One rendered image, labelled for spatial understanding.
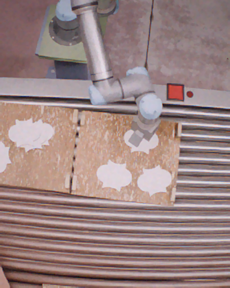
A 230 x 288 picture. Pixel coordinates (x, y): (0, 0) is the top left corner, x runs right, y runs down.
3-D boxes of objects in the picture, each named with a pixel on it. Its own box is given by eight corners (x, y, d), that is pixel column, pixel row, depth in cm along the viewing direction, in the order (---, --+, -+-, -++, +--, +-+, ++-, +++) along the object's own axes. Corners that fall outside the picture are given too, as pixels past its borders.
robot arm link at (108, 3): (78, -1, 232) (92, -33, 178) (110, -8, 234) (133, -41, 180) (84, 23, 233) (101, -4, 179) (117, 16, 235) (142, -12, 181)
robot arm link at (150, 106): (158, 88, 186) (166, 111, 184) (155, 100, 197) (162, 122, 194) (136, 94, 185) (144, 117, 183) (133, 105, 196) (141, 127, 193)
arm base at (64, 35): (59, 11, 243) (59, 1, 234) (90, 18, 243) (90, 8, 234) (48, 38, 239) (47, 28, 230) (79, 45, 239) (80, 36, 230)
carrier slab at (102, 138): (82, 111, 228) (82, 110, 226) (181, 123, 228) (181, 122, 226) (70, 194, 217) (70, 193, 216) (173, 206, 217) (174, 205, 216)
